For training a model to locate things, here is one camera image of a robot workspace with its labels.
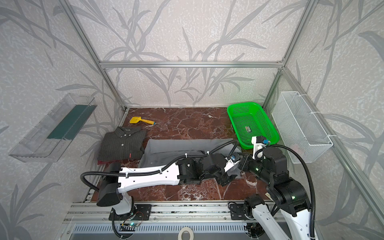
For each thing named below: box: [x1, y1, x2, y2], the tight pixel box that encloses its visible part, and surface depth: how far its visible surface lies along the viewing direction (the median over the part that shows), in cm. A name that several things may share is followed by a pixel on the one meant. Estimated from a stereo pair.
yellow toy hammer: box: [129, 116, 156, 125], surface depth 113 cm
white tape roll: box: [178, 226, 194, 240], surface depth 69 cm
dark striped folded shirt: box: [97, 126, 146, 162], surface depth 94 cm
